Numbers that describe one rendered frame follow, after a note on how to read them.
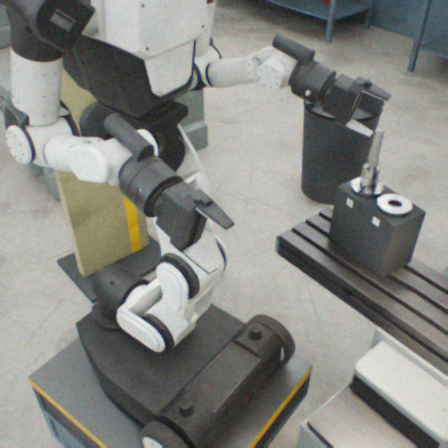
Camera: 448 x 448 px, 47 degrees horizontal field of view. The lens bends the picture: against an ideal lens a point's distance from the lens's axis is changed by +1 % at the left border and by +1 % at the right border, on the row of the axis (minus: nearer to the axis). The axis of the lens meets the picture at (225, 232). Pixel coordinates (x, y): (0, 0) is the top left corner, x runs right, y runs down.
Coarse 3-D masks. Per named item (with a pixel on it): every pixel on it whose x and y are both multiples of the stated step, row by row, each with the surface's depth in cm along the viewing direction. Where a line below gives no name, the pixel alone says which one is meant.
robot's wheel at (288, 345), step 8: (256, 320) 182; (264, 320) 181; (272, 320) 181; (272, 328) 178; (280, 328) 179; (280, 336) 177; (288, 336) 179; (288, 344) 178; (288, 352) 179; (280, 360) 184; (288, 360) 181
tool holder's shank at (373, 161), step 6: (378, 132) 133; (384, 132) 133; (378, 138) 134; (378, 144) 135; (372, 150) 137; (378, 150) 136; (372, 156) 138; (378, 156) 138; (372, 162) 138; (378, 162) 139; (372, 168) 140
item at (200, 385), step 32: (96, 288) 177; (128, 288) 171; (96, 320) 182; (224, 320) 184; (96, 352) 174; (128, 352) 174; (160, 352) 174; (192, 352) 174; (224, 352) 171; (256, 352) 169; (128, 384) 164; (160, 384) 164; (192, 384) 162; (224, 384) 162; (256, 384) 171; (160, 416) 154; (192, 416) 151; (224, 416) 159
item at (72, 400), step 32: (64, 352) 194; (32, 384) 187; (64, 384) 184; (96, 384) 184; (288, 384) 184; (64, 416) 185; (96, 416) 174; (128, 416) 174; (256, 416) 174; (288, 416) 193
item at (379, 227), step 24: (336, 192) 148; (360, 192) 142; (384, 192) 145; (336, 216) 152; (360, 216) 143; (384, 216) 136; (408, 216) 136; (336, 240) 156; (360, 240) 147; (384, 240) 138; (408, 240) 141; (384, 264) 142
